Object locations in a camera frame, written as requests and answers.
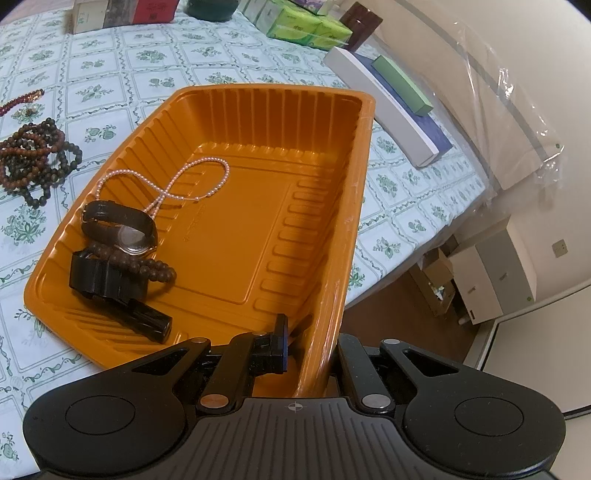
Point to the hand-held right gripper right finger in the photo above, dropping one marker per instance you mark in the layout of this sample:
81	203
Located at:
355	364

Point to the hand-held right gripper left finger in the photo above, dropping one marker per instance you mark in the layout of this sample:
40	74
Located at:
270	353

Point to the orange plastic tray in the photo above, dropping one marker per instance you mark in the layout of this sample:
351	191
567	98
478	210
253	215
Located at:
258	221

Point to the brown cardboard box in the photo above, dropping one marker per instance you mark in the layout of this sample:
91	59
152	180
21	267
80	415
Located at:
434	277

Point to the large white carton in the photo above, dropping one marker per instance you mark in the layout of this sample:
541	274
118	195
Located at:
494	277

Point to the flat purple box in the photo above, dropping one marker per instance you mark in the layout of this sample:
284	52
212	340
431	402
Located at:
436	131

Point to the long white box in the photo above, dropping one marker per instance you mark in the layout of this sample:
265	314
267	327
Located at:
388	110

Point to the long green box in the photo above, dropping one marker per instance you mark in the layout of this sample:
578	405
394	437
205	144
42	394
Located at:
401	85

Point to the plastic wrapped white headboard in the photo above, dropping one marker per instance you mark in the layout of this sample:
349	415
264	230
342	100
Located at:
485	92

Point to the green tissue packs bundle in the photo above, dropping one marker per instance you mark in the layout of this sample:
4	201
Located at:
295	25

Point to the dark green glass jar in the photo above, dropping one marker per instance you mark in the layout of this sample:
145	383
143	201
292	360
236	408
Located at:
210	9

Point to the white purple tissue pack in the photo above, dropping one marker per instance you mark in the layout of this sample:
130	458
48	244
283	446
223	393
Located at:
311	4

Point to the red box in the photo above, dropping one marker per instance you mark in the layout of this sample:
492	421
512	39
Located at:
154	9

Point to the black white patterned box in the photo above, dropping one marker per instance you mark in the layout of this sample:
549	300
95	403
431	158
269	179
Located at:
117	11

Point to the white cardboard box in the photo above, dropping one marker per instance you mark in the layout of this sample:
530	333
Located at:
87	14

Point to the wall outlet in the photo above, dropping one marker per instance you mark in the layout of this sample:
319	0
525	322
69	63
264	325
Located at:
561	248

